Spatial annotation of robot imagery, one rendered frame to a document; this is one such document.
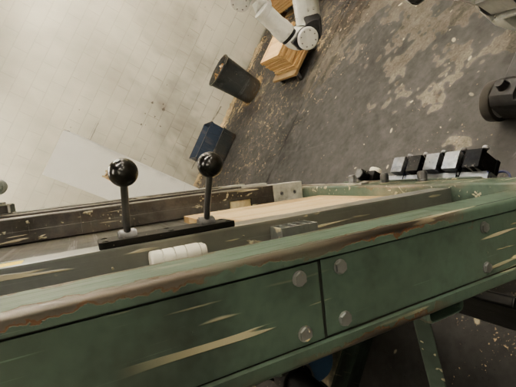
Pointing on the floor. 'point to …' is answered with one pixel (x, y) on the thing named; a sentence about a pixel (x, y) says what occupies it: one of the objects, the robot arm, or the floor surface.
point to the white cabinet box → (97, 152)
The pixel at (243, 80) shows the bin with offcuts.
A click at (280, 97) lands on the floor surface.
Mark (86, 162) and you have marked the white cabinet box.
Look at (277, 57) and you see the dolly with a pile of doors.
